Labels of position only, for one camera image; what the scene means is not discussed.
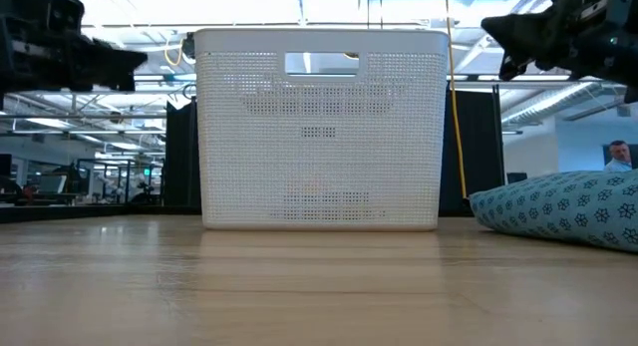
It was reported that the blue patterned folded cloth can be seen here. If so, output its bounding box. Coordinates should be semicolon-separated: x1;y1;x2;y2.
469;170;638;253

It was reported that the black aluminium table frame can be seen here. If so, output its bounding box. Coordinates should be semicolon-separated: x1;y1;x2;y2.
0;201;475;225

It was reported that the white perforated plastic basket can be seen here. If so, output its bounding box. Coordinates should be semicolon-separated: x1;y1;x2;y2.
192;27;450;232

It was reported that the background robot workstation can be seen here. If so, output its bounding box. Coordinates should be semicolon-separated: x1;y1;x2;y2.
74;159;165;206

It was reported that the yellow cable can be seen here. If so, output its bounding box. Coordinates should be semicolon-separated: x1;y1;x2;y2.
443;0;469;200

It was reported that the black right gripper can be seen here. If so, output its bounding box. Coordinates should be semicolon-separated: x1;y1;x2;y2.
480;0;607;82

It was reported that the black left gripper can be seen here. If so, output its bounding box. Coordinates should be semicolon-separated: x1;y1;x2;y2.
14;0;150;94

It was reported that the person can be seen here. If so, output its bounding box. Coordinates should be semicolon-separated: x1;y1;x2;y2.
603;140;634;173

